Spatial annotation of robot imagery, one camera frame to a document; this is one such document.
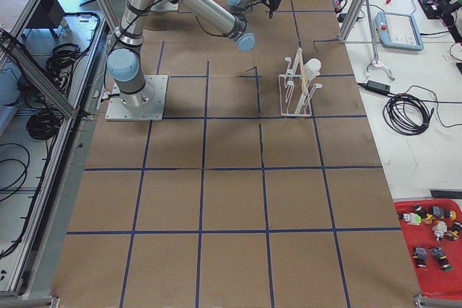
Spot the wooden rack dowel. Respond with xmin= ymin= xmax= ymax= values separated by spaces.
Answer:
xmin=297 ymin=48 xmax=308 ymax=95

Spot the pale green white cup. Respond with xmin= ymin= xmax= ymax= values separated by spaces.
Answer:
xmin=304 ymin=58 xmax=322 ymax=79

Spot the black power adapter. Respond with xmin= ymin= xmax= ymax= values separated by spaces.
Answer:
xmin=366 ymin=80 xmax=391 ymax=95

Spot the blue teach pendant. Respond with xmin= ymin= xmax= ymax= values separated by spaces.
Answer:
xmin=375 ymin=12 xmax=424 ymax=51

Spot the white wire cup rack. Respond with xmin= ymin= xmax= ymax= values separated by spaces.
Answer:
xmin=278 ymin=52 xmax=323 ymax=118

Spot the red parts tray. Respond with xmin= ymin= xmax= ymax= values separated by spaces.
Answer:
xmin=395 ymin=199 xmax=461 ymax=300

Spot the coiled black cable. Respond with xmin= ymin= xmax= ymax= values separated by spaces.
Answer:
xmin=382 ymin=92 xmax=437 ymax=136

